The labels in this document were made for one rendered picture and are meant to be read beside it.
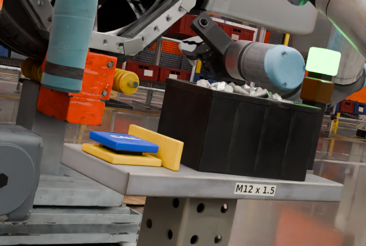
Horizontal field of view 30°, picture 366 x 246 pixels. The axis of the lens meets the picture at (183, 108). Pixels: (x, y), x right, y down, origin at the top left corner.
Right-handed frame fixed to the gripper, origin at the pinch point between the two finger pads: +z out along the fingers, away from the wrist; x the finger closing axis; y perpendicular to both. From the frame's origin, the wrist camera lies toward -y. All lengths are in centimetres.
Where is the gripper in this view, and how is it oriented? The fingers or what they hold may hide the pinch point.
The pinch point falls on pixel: (182, 42)
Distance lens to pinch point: 172.3
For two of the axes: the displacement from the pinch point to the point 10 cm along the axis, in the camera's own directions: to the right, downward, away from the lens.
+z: -6.1, -1.8, 7.7
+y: 4.1, 7.7, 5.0
